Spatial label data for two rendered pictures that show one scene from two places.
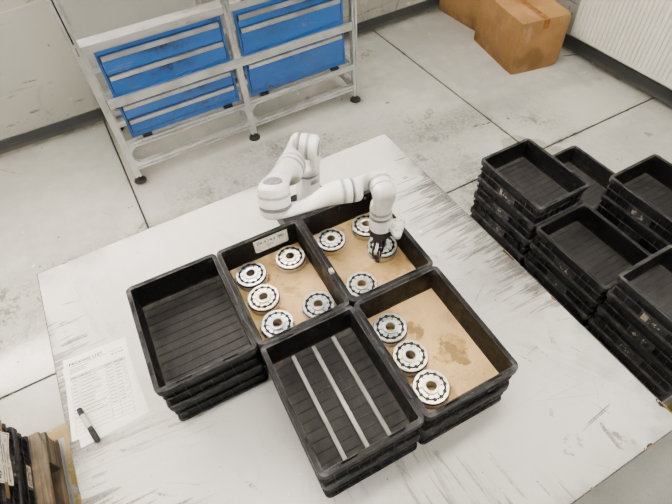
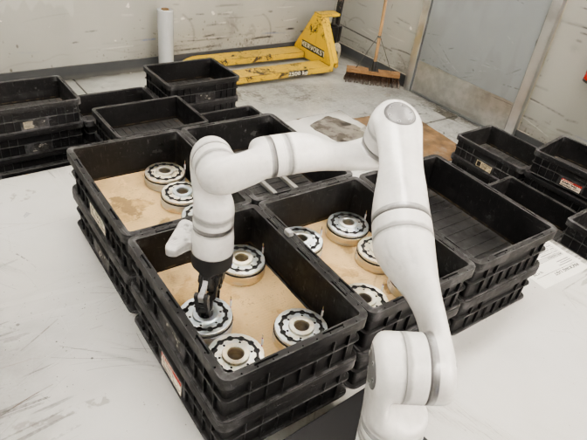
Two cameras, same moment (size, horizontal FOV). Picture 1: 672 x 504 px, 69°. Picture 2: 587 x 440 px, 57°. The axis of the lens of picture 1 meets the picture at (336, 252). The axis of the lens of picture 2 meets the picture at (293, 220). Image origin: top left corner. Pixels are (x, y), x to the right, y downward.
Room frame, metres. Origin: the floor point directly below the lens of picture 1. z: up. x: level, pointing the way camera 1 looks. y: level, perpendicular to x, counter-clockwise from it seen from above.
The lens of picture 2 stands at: (1.80, -0.23, 1.60)
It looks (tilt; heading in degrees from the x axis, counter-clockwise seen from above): 35 degrees down; 164
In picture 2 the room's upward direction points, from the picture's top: 8 degrees clockwise
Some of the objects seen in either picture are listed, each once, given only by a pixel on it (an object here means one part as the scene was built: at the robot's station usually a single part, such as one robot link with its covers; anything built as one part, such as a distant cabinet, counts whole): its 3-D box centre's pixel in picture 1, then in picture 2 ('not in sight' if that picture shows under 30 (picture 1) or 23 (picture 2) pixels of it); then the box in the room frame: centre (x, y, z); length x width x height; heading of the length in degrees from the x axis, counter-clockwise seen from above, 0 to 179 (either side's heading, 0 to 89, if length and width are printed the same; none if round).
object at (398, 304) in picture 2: (280, 278); (362, 237); (0.92, 0.18, 0.92); 0.40 x 0.30 x 0.02; 23
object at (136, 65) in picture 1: (174, 79); not in sight; (2.70, 0.87, 0.60); 0.72 x 0.03 x 0.56; 115
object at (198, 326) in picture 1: (193, 327); (447, 222); (0.81, 0.46, 0.87); 0.40 x 0.30 x 0.11; 23
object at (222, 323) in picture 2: (382, 245); (205, 315); (1.07, -0.16, 0.86); 0.10 x 0.10 x 0.01
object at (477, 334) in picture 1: (429, 344); (156, 196); (0.68, -0.25, 0.87); 0.40 x 0.30 x 0.11; 23
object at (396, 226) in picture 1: (386, 220); (202, 232); (1.04, -0.17, 1.03); 0.11 x 0.09 x 0.06; 69
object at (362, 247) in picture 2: (263, 297); (379, 250); (0.90, 0.25, 0.86); 0.10 x 0.10 x 0.01
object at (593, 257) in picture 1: (581, 266); not in sight; (1.29, -1.12, 0.31); 0.40 x 0.30 x 0.34; 25
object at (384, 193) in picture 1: (382, 198); (213, 184); (1.03, -0.15, 1.12); 0.09 x 0.07 x 0.15; 9
